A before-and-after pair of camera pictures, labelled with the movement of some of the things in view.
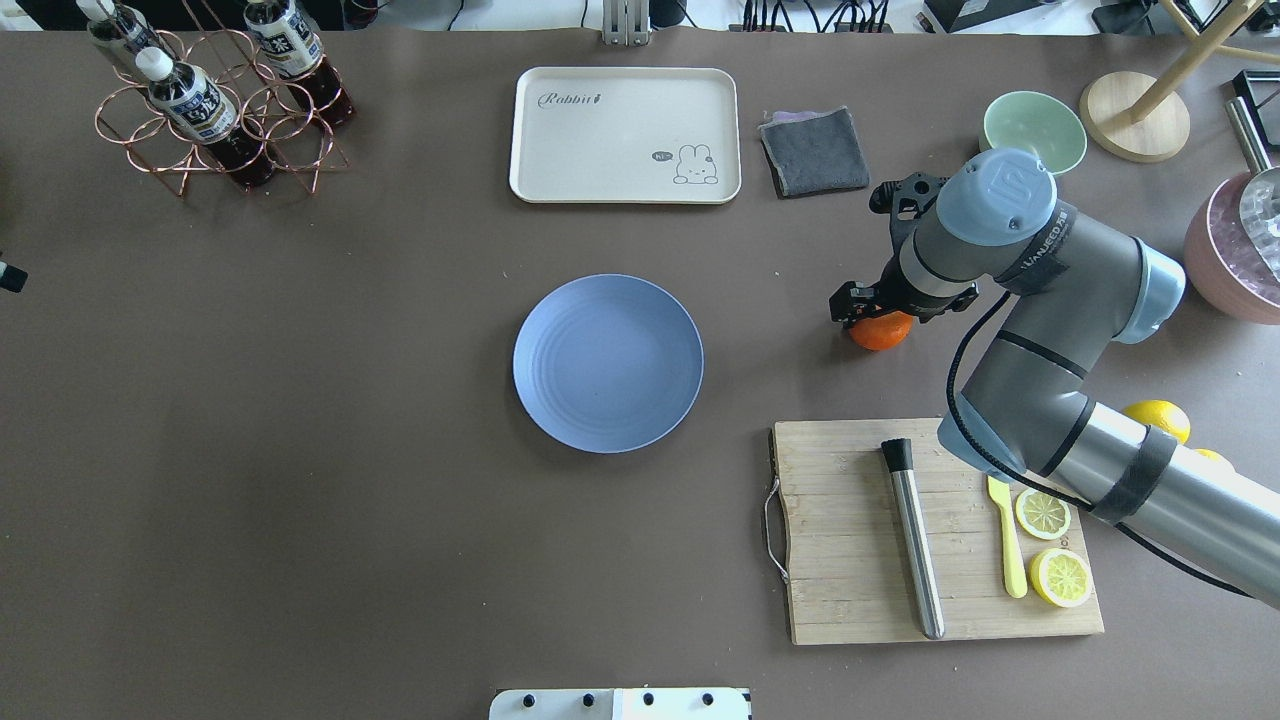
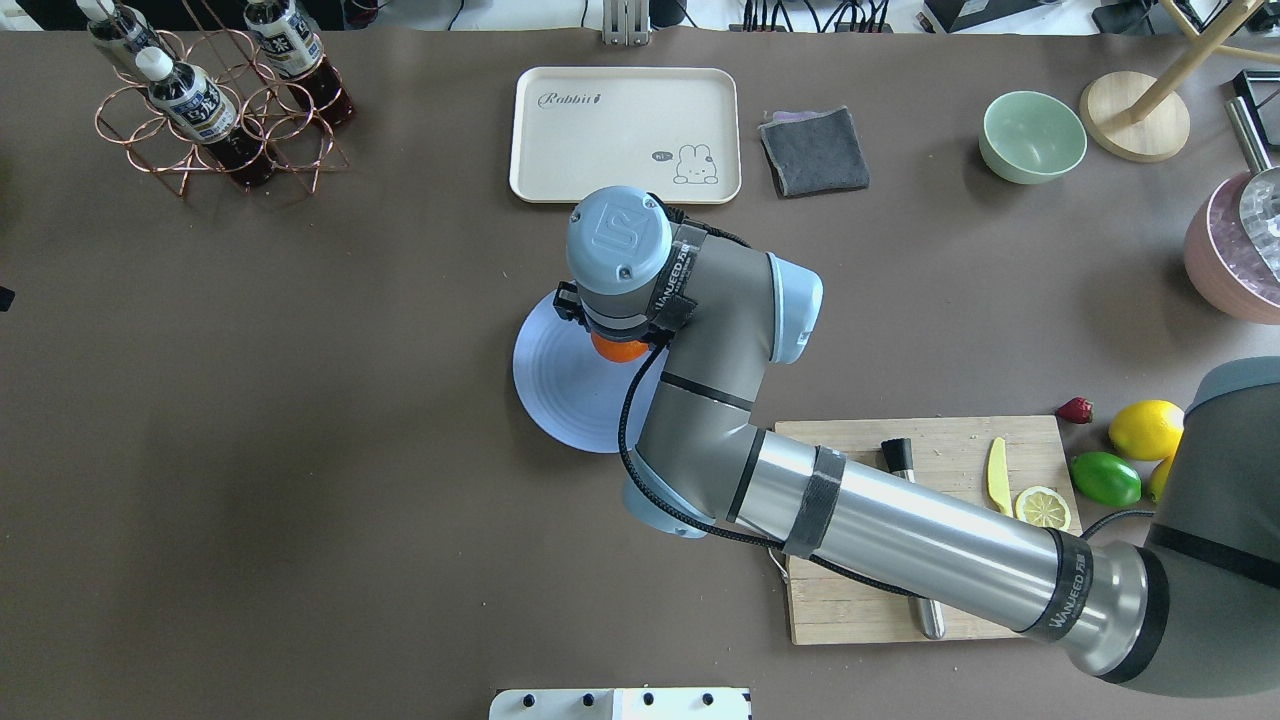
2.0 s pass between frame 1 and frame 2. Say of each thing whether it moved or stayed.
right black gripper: moved
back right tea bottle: stayed
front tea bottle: stayed
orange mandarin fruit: moved
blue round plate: stayed
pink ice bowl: stayed
